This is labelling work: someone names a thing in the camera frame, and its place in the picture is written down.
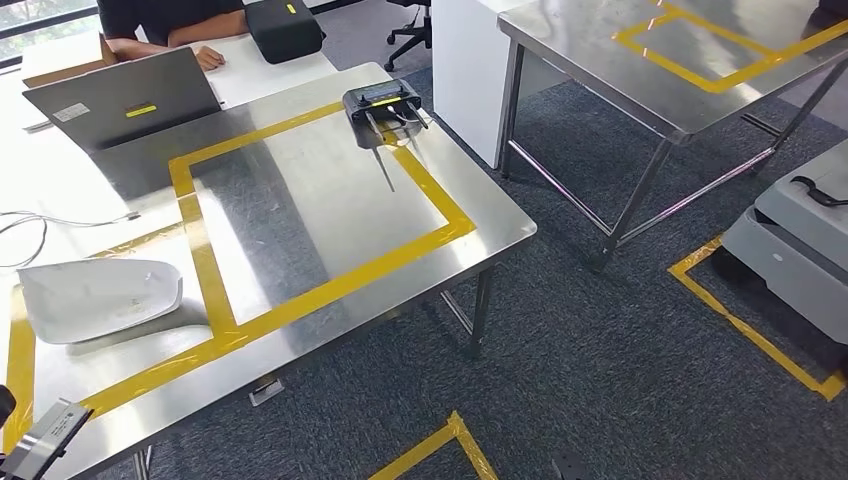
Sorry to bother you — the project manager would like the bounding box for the black robot body part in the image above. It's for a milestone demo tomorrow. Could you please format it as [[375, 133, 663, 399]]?
[[553, 450, 591, 480]]

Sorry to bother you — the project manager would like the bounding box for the white plastic shell part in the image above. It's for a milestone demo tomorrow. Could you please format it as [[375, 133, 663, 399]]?
[[17, 258, 185, 346]]

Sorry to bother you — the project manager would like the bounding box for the stainless steel workbench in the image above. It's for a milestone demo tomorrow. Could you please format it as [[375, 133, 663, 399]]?
[[0, 61, 538, 480]]

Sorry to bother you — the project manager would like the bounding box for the grey box machine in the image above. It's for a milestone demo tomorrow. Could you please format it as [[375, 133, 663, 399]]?
[[720, 137, 848, 346]]

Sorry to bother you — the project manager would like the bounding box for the black carry case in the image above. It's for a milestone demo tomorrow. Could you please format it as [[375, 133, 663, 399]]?
[[245, 0, 327, 66]]

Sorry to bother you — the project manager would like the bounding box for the person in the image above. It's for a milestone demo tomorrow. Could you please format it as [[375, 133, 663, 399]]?
[[95, 0, 252, 73]]

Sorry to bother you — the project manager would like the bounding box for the black remote controller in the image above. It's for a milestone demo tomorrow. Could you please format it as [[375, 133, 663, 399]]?
[[341, 78, 433, 195]]

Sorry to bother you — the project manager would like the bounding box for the small metal floor plate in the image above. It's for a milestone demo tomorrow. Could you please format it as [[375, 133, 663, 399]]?
[[248, 377, 286, 407]]

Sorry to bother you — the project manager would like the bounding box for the grey cable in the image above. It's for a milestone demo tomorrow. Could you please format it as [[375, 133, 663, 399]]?
[[0, 210, 142, 270]]

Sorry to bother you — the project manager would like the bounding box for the black strap handle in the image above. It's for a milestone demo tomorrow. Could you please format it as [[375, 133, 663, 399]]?
[[789, 175, 848, 208]]

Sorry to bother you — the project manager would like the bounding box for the black office chair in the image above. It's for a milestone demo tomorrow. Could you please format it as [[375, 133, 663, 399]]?
[[382, 0, 433, 73]]

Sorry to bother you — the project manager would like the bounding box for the white cabinet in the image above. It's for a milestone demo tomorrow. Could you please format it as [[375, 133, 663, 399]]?
[[431, 0, 571, 170]]

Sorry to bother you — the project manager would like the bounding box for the cardboard box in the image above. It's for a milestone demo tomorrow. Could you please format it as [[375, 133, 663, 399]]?
[[19, 31, 121, 89]]

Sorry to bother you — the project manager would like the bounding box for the stainless steel table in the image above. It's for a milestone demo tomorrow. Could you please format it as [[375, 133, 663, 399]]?
[[496, 0, 848, 273]]

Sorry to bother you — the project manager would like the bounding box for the grey laptop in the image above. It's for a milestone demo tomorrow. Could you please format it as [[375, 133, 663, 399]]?
[[21, 44, 223, 155]]

